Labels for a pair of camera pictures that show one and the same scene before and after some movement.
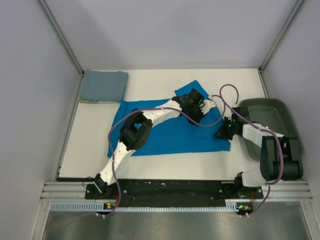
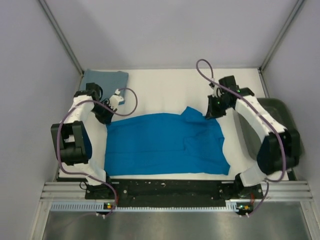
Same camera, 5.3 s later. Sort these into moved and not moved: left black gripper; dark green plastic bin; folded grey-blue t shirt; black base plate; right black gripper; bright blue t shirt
Moved: bright blue t shirt; left black gripper; right black gripper
Not moved: folded grey-blue t shirt; dark green plastic bin; black base plate
